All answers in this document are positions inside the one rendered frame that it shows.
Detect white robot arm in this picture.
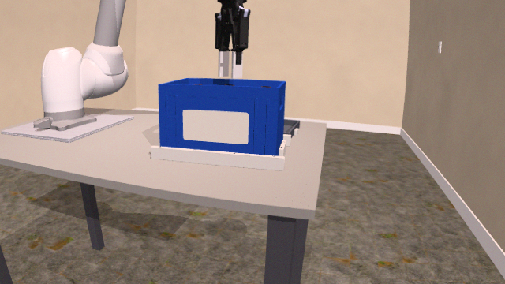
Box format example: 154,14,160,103
34,0,129,131

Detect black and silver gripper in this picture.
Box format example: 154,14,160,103
215,0,251,78

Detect blue plastic crate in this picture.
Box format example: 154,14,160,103
159,78,286,156

